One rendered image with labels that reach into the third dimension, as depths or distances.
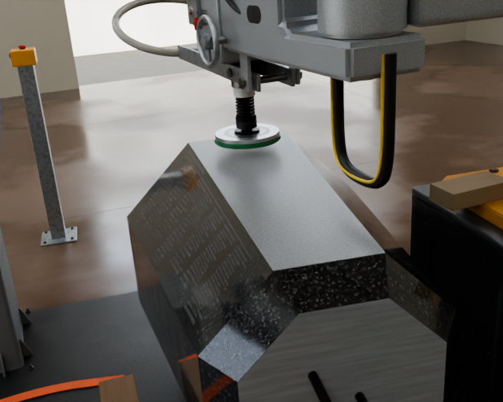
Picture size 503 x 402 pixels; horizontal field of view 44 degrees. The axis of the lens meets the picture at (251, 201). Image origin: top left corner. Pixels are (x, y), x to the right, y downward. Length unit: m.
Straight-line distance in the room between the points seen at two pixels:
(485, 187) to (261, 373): 0.85
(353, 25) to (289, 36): 0.24
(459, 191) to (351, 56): 0.61
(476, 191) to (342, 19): 0.68
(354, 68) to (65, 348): 1.82
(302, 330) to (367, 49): 0.58
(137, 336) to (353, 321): 1.53
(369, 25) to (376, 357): 0.68
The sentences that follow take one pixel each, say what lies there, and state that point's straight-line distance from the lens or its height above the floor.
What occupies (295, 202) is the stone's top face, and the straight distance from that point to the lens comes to 1.60.
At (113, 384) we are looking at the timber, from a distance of 2.24.
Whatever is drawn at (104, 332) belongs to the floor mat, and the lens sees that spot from 2.75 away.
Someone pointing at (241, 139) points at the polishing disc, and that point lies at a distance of 1.97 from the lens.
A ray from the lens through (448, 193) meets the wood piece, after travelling 1.75.
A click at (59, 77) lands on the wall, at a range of 8.45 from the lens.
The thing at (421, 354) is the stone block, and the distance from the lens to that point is 1.39.
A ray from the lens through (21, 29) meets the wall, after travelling 8.36.
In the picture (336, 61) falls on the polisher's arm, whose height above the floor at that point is 1.24.
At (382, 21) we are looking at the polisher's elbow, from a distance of 1.33.
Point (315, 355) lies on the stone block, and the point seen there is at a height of 0.70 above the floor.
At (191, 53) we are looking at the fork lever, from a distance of 2.27.
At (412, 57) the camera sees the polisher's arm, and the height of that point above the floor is 1.23.
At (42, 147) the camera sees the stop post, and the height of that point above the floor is 0.55.
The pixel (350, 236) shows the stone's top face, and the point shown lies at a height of 0.86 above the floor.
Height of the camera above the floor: 1.45
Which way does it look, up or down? 22 degrees down
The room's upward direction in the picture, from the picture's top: 4 degrees counter-clockwise
